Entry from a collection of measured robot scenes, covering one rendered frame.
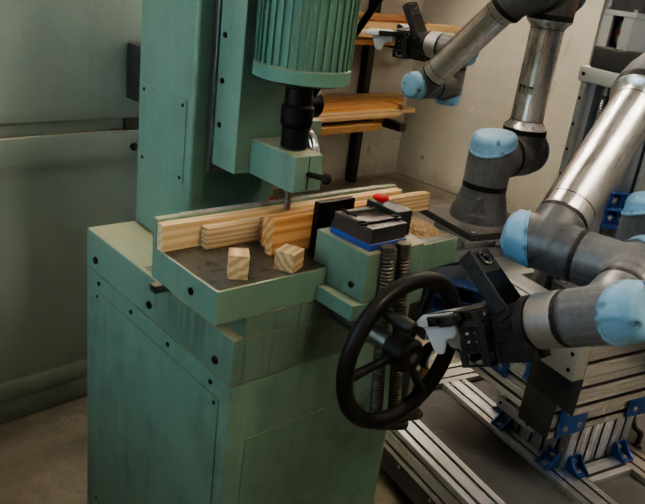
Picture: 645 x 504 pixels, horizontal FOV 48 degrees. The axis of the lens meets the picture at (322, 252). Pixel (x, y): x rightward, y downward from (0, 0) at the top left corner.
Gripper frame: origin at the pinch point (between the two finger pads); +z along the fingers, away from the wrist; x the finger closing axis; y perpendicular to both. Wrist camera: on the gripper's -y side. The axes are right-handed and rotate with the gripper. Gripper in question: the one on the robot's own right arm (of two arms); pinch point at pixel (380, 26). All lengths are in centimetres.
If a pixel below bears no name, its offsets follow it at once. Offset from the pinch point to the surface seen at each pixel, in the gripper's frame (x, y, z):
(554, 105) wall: 233, 79, 66
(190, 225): -108, 15, -57
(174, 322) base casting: -112, 34, -55
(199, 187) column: -95, 16, -40
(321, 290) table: -95, 25, -76
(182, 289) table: -115, 23, -64
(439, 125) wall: 228, 110, 148
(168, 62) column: -94, -7, -31
